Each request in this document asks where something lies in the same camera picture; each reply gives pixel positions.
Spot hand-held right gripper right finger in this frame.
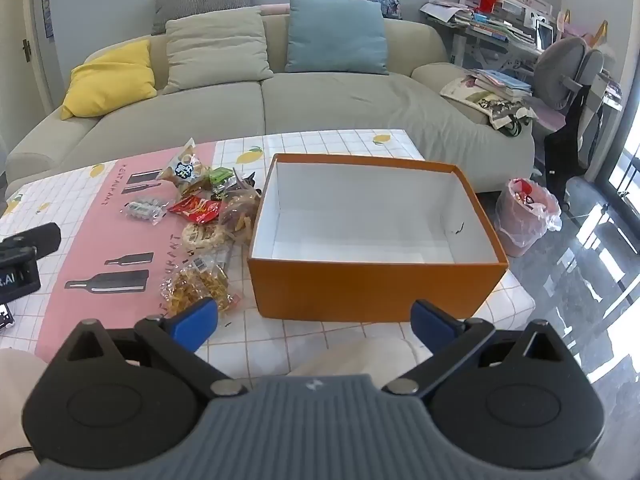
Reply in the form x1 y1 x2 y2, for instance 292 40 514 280
382 299 568 396

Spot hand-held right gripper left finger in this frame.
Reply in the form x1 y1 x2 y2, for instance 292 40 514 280
62 297 248 396

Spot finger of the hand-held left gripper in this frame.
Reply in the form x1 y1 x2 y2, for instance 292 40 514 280
0 223 62 261

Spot yellow fried snack packet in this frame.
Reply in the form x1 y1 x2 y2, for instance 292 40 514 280
159 255 238 317

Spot orange cardboard box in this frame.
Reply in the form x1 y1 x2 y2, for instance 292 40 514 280
246 154 510 322

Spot puffed rice cake packet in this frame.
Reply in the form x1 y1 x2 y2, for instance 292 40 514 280
181 222 231 251

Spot clear packet of white candies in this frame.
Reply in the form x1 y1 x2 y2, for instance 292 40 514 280
120 197 168 225

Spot red snack packet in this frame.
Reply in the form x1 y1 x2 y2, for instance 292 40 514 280
167 195 223 224

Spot clear packet of brown sticks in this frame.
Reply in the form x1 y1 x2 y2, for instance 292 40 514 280
217 192 261 246

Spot green snack packet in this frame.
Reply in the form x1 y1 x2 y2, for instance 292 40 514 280
207 167 236 196

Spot dark snack packet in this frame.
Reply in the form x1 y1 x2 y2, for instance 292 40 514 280
231 170 262 198

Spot beige snack packet blue label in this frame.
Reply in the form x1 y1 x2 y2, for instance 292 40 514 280
156 137 203 183

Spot trash bin with pink bag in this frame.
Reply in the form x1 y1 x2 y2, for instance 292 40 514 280
495 177 563 257

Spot yellow pillow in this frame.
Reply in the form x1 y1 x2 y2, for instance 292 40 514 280
61 40 158 121

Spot stack of magazines and bag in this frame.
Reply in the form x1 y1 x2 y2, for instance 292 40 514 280
440 77 538 138

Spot glass balcony door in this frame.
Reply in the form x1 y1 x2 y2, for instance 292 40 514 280
600 125 640 203

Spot beige sofa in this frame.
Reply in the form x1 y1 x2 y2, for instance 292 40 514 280
5 12 536 197

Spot stack of books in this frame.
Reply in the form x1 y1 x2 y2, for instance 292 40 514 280
467 67 533 103

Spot beige pillow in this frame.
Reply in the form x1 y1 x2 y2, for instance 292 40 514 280
162 12 275 95

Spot white desk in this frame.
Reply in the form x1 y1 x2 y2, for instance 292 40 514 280
420 0 626 111

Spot grey striped pillow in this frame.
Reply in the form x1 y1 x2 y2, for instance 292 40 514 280
151 0 255 36

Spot grey office chair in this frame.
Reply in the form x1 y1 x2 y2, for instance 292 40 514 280
530 37 607 211

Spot teal pillow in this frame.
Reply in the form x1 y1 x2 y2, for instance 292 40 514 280
284 0 391 76

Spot pile of papers and books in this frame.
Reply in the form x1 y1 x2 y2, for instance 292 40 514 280
420 0 538 43

